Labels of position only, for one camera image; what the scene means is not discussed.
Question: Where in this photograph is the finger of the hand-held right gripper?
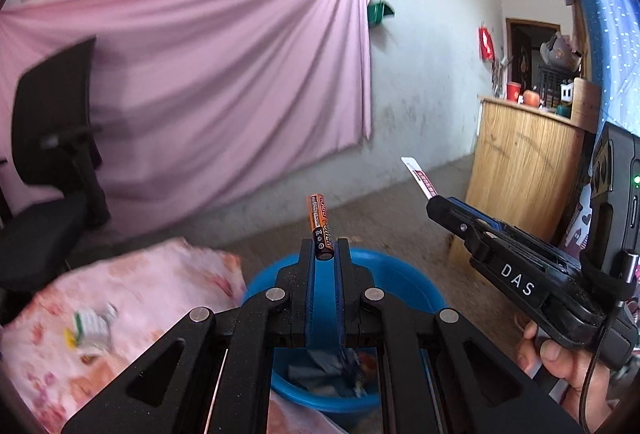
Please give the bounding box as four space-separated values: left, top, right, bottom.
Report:
426 197 609 350
447 197 586 273

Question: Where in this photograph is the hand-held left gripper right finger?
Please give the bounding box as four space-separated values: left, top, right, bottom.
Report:
335 237 584 434

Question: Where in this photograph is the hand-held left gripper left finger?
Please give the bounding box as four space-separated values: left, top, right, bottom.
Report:
60 238 321 434

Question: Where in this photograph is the blue plastic bucket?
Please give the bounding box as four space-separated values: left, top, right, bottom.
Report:
242 248 447 421

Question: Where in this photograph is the orange and black battery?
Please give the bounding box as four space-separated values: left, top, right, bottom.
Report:
307 194 335 261

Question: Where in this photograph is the white paper strip wrapper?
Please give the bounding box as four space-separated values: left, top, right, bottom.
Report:
401 157 439 200

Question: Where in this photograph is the green and white wrapper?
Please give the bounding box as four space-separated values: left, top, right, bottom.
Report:
65 304 119 358

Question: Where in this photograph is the person's right hand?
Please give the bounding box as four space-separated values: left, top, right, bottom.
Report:
517 321 614 431

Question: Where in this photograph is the heart patterned cloth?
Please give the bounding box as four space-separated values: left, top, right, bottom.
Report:
560 194 596 256

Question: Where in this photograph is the wooden cabinet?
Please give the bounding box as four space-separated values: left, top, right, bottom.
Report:
447 94 601 265

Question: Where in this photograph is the black crate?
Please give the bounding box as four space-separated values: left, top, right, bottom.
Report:
538 64 576 108

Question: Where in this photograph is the dark wooden doorway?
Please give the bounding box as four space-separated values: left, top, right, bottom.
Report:
505 18 562 100

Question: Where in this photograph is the red hanging packet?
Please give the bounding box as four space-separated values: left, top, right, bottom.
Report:
478 25 496 62

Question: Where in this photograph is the grey bag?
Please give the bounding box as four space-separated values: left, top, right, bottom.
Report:
539 32 583 72

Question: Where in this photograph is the blue dotted curtain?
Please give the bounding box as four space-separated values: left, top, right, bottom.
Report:
545 0 640 137

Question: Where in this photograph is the pink hanging sheet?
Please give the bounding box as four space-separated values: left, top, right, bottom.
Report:
0 0 373 225

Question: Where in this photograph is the black office chair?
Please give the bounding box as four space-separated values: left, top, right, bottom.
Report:
0 37 112 315

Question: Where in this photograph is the black cable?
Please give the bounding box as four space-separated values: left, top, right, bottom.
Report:
577 249 640 430

